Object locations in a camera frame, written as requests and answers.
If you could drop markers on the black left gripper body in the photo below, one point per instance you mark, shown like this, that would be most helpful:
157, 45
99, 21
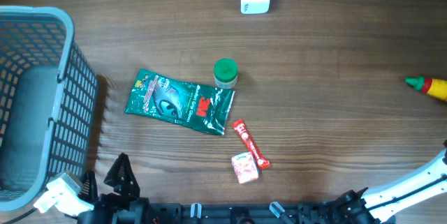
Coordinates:
106, 206

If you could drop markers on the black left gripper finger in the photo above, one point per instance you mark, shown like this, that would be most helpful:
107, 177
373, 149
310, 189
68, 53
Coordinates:
121, 178
89, 192

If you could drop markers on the green 3M gloves package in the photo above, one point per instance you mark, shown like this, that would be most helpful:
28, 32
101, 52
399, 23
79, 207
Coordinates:
201, 107

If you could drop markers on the red small snack box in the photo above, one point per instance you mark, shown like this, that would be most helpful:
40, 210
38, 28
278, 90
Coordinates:
245, 168

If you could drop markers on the red stick sachet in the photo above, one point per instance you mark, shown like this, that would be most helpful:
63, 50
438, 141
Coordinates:
241, 128

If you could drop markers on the green lid jar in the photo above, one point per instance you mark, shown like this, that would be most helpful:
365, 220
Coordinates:
225, 73

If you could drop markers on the orange sauce bottle green cap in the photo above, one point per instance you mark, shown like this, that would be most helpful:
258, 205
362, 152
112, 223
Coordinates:
435, 88

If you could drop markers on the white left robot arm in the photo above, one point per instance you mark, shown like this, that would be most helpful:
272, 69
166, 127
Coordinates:
103, 216

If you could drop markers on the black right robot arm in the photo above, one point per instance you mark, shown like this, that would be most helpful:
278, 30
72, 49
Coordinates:
379, 204

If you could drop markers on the grey plastic mesh basket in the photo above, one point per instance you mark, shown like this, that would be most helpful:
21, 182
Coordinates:
48, 97

